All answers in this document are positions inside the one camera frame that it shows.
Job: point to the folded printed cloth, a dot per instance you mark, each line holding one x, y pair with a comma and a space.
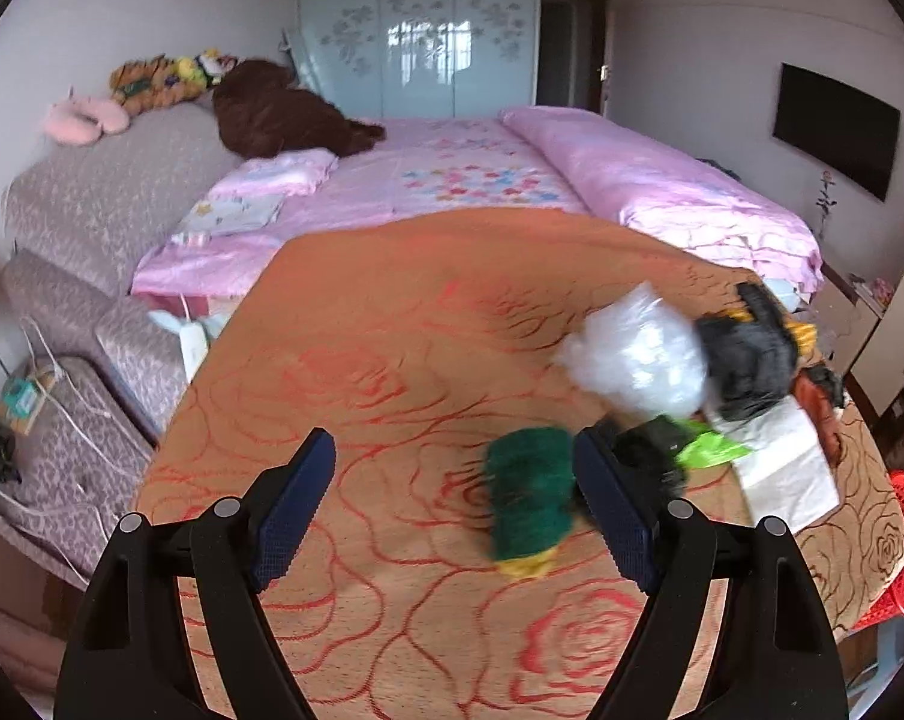
234, 211

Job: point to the black cloth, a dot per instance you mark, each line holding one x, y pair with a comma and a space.
748, 367

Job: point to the pink plush slippers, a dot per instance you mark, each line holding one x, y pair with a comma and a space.
84, 118

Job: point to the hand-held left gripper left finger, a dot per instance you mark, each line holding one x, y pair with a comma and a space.
294, 510

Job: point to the tall white cabinet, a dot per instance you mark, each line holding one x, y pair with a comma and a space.
895, 330

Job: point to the artificial rose flower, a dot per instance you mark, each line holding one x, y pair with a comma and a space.
823, 202

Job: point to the black wall television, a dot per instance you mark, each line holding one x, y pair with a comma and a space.
834, 127

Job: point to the green yellow knitted cloth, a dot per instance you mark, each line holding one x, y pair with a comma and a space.
530, 495

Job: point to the glass door wardrobe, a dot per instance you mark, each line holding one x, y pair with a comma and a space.
418, 37

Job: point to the pink pillow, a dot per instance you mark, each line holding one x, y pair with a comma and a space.
275, 176

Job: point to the small black object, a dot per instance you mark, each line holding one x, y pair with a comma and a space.
658, 450

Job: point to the pink floral bed sheet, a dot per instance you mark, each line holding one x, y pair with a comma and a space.
422, 187

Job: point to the orange rose blanket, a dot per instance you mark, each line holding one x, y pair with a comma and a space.
452, 420

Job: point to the red plastic basket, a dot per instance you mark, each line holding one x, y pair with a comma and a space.
900, 547

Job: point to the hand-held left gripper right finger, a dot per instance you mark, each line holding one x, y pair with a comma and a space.
617, 510

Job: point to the pink duvet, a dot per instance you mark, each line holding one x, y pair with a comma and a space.
647, 180

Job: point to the green plastic wrapper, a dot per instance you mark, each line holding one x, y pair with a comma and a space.
710, 450

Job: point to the grey patterned nightstand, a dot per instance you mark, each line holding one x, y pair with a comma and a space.
69, 457

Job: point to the red brown cloth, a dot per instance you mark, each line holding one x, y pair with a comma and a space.
823, 394

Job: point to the low white desk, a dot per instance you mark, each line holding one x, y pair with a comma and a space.
849, 307

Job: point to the tiger plush toy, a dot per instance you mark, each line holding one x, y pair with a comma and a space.
155, 82

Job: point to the grey patterned headboard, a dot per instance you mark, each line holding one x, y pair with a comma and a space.
114, 195

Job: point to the dark room door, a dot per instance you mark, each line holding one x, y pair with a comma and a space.
572, 45

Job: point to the clear plastic bag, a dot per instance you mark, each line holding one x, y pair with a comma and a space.
635, 360

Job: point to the brown plush toy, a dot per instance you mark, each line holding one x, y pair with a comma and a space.
287, 116

